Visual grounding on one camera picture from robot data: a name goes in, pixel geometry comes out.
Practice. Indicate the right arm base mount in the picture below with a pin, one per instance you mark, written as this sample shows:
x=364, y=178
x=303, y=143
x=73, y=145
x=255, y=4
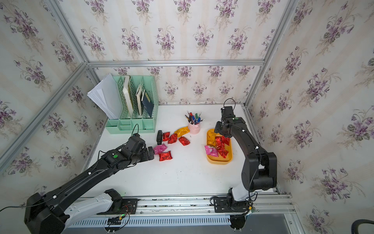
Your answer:
x=233, y=204

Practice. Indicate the pens in cup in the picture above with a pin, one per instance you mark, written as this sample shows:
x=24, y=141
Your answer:
x=194, y=119

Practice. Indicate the red tea bag under yellow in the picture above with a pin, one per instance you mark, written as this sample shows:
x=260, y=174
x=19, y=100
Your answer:
x=173, y=138

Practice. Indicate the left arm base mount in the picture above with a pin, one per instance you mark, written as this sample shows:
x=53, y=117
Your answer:
x=120, y=205

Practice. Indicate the green desk file organizer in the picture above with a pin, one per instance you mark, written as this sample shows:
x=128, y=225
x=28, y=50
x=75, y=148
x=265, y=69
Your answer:
x=143, y=124

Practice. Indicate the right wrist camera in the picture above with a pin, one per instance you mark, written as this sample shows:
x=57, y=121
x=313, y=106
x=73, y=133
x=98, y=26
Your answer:
x=227, y=112

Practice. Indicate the red tea bag by stapler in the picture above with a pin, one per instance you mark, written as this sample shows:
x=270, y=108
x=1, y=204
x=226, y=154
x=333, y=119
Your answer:
x=165, y=136

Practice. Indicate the dark blue book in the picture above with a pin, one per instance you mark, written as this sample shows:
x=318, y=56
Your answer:
x=147, y=103

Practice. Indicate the yellow plastic storage box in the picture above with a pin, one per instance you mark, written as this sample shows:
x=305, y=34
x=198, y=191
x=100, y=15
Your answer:
x=219, y=160

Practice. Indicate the white paper stack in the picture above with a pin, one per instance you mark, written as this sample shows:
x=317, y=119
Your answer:
x=106, y=96

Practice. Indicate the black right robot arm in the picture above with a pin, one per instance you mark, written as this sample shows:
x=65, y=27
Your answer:
x=259, y=170

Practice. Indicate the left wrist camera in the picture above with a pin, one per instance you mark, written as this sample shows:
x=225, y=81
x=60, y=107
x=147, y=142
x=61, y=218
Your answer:
x=136, y=138

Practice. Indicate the red tea bag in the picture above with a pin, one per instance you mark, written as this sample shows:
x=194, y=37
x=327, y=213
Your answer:
x=173, y=138
x=163, y=156
x=184, y=141
x=218, y=142
x=165, y=136
x=225, y=140
x=223, y=152

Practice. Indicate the small yellow tea bag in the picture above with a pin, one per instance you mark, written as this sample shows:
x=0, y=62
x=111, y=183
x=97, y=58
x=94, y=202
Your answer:
x=211, y=138

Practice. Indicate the yellow tea bag by cup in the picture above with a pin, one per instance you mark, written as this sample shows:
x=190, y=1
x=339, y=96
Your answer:
x=182, y=131

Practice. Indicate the pink tea bag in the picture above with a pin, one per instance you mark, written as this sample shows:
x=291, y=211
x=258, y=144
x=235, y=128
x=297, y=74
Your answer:
x=159, y=149
x=211, y=151

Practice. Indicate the pink pen cup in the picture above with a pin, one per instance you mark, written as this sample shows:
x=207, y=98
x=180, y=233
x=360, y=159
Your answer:
x=194, y=128

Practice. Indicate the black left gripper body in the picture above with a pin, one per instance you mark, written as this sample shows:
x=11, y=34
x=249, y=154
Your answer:
x=143, y=155

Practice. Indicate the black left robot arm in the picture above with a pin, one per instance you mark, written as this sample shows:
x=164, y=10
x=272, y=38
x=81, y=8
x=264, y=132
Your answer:
x=54, y=211

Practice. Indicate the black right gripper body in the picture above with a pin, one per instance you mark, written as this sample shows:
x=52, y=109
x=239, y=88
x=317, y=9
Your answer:
x=219, y=127

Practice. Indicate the tan worn-edge book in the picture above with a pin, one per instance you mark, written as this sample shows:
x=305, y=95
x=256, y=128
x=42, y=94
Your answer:
x=138, y=100

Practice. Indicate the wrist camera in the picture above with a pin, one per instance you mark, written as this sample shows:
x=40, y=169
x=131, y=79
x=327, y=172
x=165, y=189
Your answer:
x=136, y=138
x=227, y=112

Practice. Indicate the black stapler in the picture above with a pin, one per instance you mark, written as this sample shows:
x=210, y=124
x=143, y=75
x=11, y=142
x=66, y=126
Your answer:
x=159, y=138

